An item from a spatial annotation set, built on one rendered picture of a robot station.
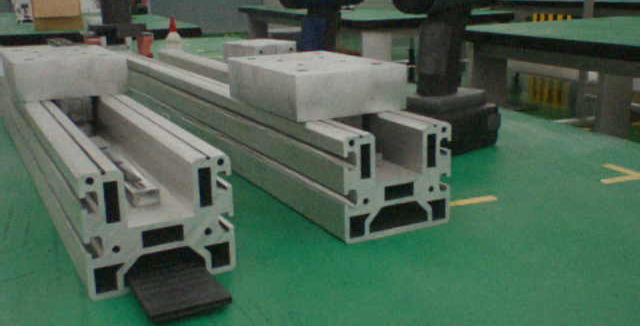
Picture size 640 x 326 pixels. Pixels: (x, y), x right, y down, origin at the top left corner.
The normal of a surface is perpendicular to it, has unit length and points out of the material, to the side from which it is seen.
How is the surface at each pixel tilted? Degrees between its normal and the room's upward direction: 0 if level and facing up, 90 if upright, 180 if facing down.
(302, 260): 0
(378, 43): 90
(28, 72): 90
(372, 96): 90
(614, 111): 90
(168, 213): 0
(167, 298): 0
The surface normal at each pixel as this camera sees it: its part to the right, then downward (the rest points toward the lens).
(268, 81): -0.89, 0.13
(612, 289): -0.03, -0.97
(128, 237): 0.47, 0.19
